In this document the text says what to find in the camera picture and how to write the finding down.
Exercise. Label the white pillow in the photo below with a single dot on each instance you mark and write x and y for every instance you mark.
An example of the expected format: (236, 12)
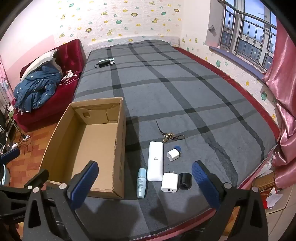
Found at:
(39, 61)

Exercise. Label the red velvet sofa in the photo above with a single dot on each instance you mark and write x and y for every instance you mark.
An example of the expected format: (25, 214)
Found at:
(67, 92)

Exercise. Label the black rounded cylinder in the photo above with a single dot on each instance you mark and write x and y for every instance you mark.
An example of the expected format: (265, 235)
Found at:
(185, 179)

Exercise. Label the light blue basin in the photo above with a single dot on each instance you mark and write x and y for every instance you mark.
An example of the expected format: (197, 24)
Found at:
(4, 173)

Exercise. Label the cardboard box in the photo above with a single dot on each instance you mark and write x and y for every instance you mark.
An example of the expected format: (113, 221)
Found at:
(97, 139)

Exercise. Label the grey wall fixture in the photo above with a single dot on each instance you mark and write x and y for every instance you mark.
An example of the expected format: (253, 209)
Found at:
(211, 28)

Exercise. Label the white charger block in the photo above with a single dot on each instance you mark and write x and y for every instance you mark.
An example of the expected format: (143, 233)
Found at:
(70, 73)

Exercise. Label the window with metal railing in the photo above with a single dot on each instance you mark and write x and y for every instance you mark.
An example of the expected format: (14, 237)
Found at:
(249, 34)

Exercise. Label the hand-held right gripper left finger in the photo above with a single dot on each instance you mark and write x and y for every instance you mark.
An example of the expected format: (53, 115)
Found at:
(83, 183)

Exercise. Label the pink cartoon cloth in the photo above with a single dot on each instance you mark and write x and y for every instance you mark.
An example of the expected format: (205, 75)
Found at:
(4, 76)

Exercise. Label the white power strip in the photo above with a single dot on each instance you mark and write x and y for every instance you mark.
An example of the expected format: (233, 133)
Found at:
(26, 137)

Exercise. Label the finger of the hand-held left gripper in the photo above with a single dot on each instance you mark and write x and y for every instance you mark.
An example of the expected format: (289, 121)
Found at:
(10, 154)
(38, 177)

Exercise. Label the blue window sill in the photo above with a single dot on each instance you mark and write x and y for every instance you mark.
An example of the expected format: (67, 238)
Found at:
(238, 62)

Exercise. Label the glass side table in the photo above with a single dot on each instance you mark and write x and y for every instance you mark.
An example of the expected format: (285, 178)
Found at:
(10, 120)

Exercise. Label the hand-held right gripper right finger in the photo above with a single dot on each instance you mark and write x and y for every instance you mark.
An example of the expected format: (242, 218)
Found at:
(204, 185)

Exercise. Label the small white charger plug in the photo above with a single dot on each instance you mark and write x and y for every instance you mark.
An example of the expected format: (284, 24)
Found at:
(173, 154)

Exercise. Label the wicker basket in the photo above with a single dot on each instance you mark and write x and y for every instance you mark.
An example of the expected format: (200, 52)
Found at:
(266, 182)

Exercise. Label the grey brown cushion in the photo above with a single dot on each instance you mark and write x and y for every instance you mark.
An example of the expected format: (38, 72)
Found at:
(56, 66)

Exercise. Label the pink satin curtain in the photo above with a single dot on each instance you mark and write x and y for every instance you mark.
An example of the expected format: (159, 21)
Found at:
(284, 81)

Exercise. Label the bed with grey plaid cover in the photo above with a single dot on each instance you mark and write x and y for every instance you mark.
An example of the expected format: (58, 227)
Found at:
(173, 92)

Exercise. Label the blue star-print quilt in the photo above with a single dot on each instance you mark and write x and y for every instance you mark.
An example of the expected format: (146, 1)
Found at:
(34, 88)

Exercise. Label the long white rectangular device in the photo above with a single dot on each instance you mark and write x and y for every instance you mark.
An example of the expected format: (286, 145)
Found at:
(155, 162)

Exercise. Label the small blue round cap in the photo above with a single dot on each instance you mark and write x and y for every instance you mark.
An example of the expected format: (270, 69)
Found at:
(177, 147)

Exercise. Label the light blue cosmetic bottle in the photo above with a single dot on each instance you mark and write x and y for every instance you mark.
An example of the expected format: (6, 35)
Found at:
(141, 183)

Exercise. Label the black power adapter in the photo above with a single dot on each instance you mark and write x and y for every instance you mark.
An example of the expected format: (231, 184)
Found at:
(104, 62)

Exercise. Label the large white charger plug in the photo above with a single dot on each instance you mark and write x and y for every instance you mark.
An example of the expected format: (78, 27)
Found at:
(169, 183)

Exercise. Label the crumpled papers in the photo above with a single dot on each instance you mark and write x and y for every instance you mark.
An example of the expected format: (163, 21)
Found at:
(274, 198)

